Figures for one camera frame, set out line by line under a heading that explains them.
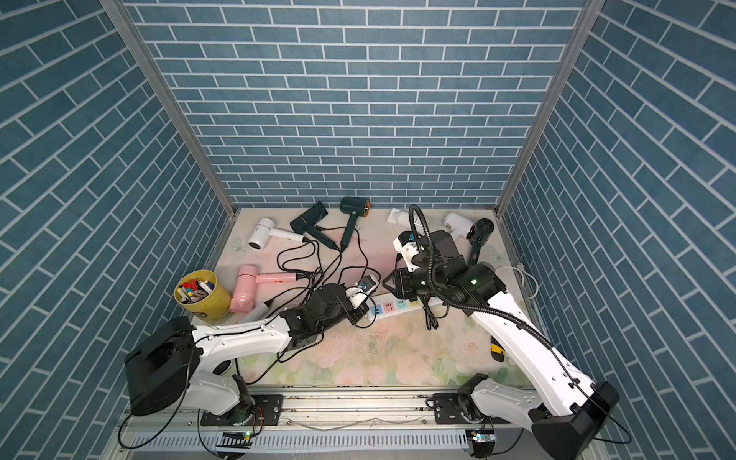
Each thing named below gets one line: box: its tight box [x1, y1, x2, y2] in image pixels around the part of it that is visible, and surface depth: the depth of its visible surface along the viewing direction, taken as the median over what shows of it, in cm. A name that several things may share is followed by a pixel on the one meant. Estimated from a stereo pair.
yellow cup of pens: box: [174, 269, 232, 322], surface depth 84 cm
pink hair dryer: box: [229, 264, 298, 314], surface depth 95 cm
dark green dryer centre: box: [339, 195, 371, 250], surface depth 118 cm
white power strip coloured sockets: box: [368, 295, 424, 321], surface depth 92 cm
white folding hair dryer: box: [386, 207, 411, 230], surface depth 117 cm
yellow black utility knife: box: [489, 335, 507, 363], surface depth 85 cm
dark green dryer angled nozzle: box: [289, 201, 340, 252], surface depth 113 cm
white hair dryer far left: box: [247, 217, 306, 251], surface depth 110 cm
